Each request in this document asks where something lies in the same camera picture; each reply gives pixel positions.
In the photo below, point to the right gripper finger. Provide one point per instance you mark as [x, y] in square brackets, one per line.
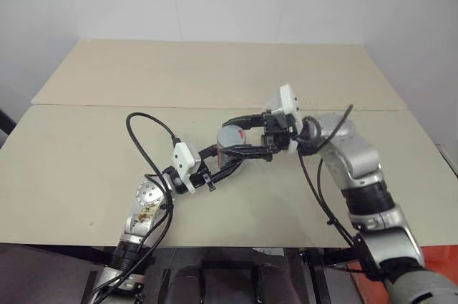
[250, 119]
[252, 150]

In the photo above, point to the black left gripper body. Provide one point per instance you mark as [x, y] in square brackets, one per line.
[200, 171]

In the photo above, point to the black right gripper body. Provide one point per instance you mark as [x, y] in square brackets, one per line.
[277, 136]

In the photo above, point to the jar with red label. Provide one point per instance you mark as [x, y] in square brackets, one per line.
[226, 161]

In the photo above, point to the grey cup with red mark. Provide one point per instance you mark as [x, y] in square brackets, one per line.
[230, 136]

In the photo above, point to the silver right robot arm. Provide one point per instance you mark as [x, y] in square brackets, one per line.
[358, 161]

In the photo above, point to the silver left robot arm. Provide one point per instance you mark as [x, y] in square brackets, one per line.
[148, 194]

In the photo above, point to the black object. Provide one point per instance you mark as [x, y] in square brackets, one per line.
[5, 128]

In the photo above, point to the red orange object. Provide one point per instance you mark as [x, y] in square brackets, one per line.
[440, 257]

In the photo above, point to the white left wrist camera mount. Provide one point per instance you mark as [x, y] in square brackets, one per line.
[183, 161]

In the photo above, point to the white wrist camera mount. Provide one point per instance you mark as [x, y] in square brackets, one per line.
[285, 102]
[183, 161]

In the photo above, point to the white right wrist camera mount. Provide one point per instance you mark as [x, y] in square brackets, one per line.
[285, 102]

